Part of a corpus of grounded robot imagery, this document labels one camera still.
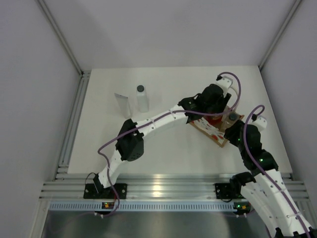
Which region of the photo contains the canvas watermelon print bag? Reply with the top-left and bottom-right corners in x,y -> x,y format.
190,110 -> 244,148

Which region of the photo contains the white bottle dark cap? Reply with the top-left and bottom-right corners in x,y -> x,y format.
136,85 -> 149,113

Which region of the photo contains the silver tube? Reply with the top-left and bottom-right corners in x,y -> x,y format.
114,93 -> 131,119

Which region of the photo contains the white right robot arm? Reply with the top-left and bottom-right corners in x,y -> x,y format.
224,118 -> 317,238

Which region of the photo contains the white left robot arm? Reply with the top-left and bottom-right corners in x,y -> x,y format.
84,80 -> 231,199

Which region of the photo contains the clear bottle grey cap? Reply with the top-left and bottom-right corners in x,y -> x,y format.
222,112 -> 241,130

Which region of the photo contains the red capped bottle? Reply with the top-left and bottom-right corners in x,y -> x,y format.
205,115 -> 223,125

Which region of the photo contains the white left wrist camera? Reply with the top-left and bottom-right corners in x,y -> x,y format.
215,75 -> 233,96

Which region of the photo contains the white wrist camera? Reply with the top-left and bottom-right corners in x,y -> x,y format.
215,75 -> 233,96
251,116 -> 267,132

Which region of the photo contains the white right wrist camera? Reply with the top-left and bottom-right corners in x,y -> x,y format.
251,116 -> 267,132

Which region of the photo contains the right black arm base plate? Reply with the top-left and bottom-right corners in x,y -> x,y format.
214,183 -> 243,202

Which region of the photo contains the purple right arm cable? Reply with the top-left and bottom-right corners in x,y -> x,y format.
244,105 -> 314,238

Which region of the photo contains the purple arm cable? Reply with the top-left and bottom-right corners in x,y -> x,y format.
244,105 -> 314,238
98,71 -> 242,219

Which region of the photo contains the right aluminium frame post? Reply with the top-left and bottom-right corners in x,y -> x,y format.
258,0 -> 305,71

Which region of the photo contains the aluminium frame post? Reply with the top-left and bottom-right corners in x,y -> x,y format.
36,0 -> 91,77
258,0 -> 305,71

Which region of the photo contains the left aluminium frame post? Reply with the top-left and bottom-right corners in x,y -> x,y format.
36,0 -> 91,77

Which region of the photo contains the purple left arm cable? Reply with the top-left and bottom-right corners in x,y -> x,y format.
98,71 -> 242,219

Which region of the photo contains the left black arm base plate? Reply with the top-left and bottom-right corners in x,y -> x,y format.
83,183 -> 127,199

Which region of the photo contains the aluminium front rail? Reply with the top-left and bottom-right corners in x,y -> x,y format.
39,173 -> 310,202

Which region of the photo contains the slotted grey cable duct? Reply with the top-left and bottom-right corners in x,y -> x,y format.
49,201 -> 251,212

